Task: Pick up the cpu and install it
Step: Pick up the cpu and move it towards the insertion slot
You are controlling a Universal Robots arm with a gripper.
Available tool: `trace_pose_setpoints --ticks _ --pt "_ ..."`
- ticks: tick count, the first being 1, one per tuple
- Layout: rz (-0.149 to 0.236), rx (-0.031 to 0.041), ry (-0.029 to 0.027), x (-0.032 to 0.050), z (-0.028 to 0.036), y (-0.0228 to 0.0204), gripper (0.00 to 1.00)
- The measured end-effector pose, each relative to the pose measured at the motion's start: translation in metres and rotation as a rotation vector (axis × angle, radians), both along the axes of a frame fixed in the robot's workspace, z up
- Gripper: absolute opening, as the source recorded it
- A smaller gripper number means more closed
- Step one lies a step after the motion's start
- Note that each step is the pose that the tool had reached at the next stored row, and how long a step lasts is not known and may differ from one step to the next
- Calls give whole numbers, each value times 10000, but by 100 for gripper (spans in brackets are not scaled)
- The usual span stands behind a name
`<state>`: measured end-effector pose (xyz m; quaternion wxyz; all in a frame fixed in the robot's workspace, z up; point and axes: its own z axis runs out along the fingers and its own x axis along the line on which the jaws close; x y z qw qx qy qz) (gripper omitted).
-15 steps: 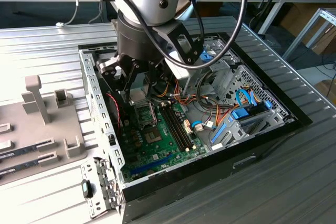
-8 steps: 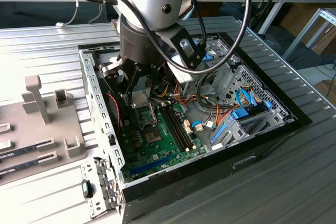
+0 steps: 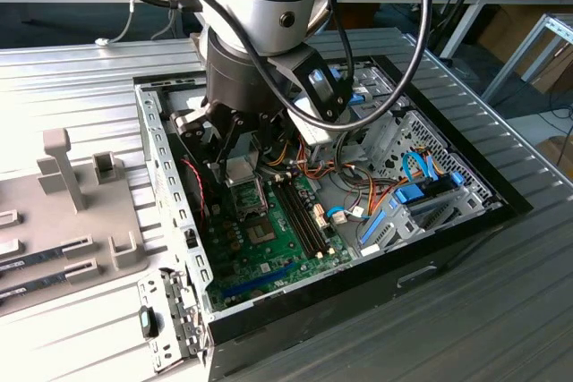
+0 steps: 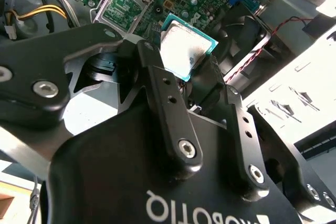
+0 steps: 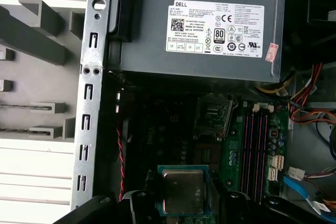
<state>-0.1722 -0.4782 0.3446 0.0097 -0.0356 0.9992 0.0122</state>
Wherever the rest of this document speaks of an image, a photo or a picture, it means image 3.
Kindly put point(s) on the small blue clip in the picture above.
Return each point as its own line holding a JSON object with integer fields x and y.
{"x": 457, "y": 178}

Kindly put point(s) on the blue plastic card latch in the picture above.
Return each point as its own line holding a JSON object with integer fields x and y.
{"x": 373, "y": 227}

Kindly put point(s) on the green motherboard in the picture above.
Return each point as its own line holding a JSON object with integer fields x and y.
{"x": 295, "y": 250}

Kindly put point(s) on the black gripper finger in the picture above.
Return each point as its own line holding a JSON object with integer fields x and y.
{"x": 273, "y": 136}
{"x": 224, "y": 136}

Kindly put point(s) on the white paper label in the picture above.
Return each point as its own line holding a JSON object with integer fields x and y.
{"x": 370, "y": 251}

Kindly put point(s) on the grey power supply unit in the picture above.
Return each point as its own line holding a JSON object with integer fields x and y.
{"x": 183, "y": 98}

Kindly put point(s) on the black latch teal button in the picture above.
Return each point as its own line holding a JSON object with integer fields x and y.
{"x": 147, "y": 321}

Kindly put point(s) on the grey metal disk bay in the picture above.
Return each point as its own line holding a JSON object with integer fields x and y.
{"x": 405, "y": 232}

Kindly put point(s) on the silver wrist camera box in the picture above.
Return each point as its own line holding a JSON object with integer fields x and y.
{"x": 320, "y": 137}

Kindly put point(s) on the aluminium profile frame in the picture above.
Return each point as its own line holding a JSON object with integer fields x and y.
{"x": 515, "y": 60}

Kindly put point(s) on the large blue disk carrier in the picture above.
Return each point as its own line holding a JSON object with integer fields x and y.
{"x": 356, "y": 99}

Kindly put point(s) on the brown cardboard sheet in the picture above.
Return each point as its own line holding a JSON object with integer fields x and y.
{"x": 555, "y": 69}

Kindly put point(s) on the black open PC case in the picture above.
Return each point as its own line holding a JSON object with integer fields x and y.
{"x": 313, "y": 310}

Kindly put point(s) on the grey parts rack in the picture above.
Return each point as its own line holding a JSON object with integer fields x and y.
{"x": 67, "y": 221}

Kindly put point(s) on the silver rear slot bracket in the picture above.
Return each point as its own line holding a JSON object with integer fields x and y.
{"x": 152, "y": 288}

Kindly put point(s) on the brown cardboard carton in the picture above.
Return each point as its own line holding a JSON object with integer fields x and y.
{"x": 557, "y": 154}

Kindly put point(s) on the dark RAM stick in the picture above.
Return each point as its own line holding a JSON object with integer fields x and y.
{"x": 36, "y": 284}
{"x": 36, "y": 258}

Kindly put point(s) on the CPU socket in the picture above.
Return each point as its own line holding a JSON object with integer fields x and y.
{"x": 260, "y": 232}

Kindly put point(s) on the black RAM slot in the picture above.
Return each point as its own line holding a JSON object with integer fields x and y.
{"x": 296, "y": 221}
{"x": 308, "y": 220}

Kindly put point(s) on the grey metal drive cage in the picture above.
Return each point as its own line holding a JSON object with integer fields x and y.
{"x": 378, "y": 131}

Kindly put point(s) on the black camera bracket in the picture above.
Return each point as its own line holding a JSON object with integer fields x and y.
{"x": 297, "y": 69}

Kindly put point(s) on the blue expansion slot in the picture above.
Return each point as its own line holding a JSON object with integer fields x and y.
{"x": 259, "y": 281}

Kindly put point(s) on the CPU with silver top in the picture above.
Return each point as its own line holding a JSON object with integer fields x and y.
{"x": 239, "y": 172}

